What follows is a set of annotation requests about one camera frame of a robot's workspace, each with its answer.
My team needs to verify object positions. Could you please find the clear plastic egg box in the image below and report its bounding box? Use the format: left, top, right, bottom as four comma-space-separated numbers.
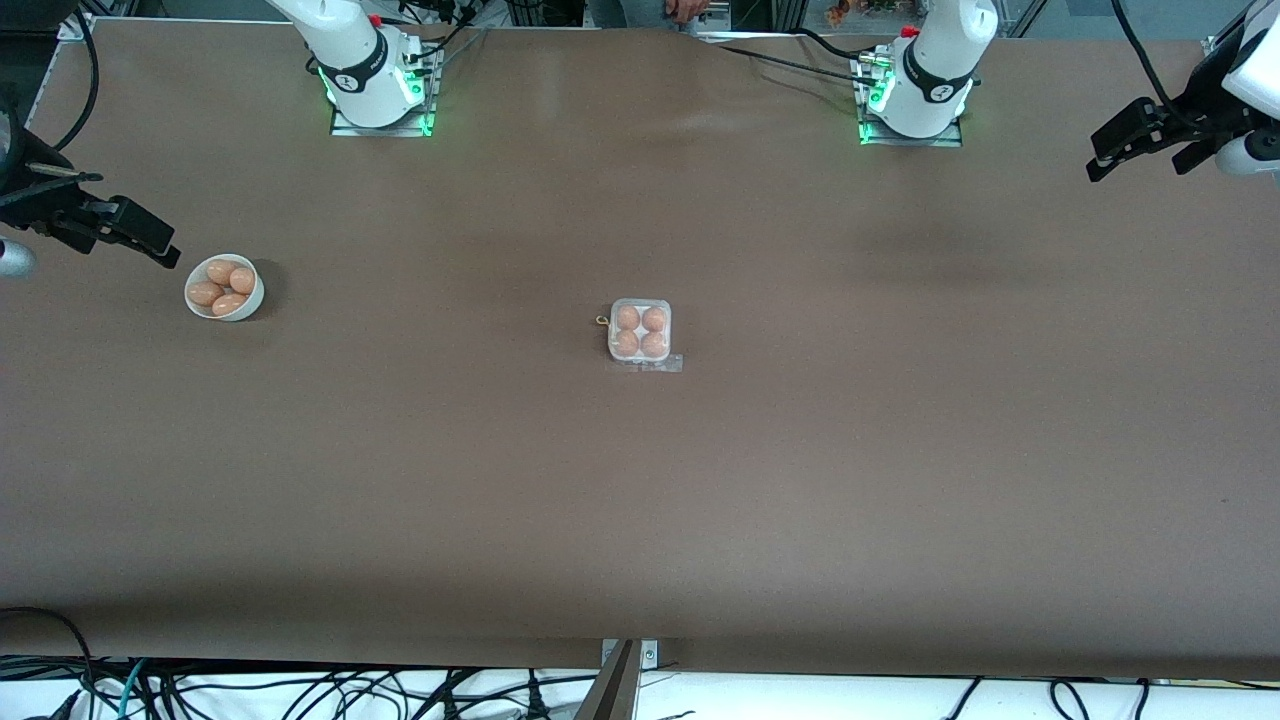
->
607, 298, 684, 374

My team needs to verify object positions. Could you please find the white round bowl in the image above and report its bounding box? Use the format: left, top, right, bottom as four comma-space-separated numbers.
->
184, 253, 266, 322

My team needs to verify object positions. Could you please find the grey clothed person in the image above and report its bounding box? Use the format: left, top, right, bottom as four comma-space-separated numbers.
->
585, 0, 713, 31

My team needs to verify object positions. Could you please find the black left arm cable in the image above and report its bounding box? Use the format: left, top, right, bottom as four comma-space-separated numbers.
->
1110, 0, 1201, 131

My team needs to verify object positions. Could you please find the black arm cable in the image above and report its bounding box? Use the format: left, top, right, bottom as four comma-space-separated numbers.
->
55, 10, 102, 153
1110, 0, 1201, 131

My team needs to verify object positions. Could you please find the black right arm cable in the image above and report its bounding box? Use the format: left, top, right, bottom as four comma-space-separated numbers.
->
55, 10, 102, 153

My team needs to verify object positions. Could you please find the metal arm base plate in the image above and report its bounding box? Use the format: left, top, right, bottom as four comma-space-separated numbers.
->
855, 55, 966, 148
330, 45, 441, 138

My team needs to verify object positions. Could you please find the black base cable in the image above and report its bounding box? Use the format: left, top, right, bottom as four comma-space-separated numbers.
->
400, 0, 491, 63
700, 40, 873, 86
795, 28, 873, 63

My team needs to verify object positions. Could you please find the black looped cable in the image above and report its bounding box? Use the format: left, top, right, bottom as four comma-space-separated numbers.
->
0, 606, 96, 720

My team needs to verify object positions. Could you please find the teal cable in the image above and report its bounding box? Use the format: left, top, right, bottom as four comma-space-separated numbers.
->
115, 657, 151, 720

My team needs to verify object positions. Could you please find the small metal bracket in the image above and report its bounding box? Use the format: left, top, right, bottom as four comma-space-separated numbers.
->
600, 638, 661, 671

